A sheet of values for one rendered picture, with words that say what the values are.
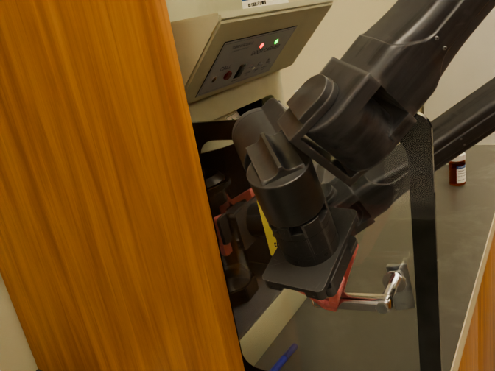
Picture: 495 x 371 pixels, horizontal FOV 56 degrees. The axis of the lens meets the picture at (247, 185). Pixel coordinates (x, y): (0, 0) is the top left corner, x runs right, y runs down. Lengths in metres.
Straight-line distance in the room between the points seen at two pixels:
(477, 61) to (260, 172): 3.27
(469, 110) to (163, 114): 0.42
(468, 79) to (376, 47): 3.26
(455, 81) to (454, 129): 2.95
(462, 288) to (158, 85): 0.74
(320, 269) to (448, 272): 0.65
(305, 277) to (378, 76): 0.19
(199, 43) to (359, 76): 0.23
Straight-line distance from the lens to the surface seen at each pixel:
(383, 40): 0.38
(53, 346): 0.94
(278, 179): 0.38
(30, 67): 0.64
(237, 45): 0.60
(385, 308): 0.51
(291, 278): 0.44
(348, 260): 0.47
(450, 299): 0.99
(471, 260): 1.11
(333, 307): 0.52
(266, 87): 0.82
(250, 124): 0.45
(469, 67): 3.62
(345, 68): 0.38
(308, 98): 0.37
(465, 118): 0.70
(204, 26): 0.54
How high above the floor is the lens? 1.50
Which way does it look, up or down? 19 degrees down
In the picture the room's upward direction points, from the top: 10 degrees counter-clockwise
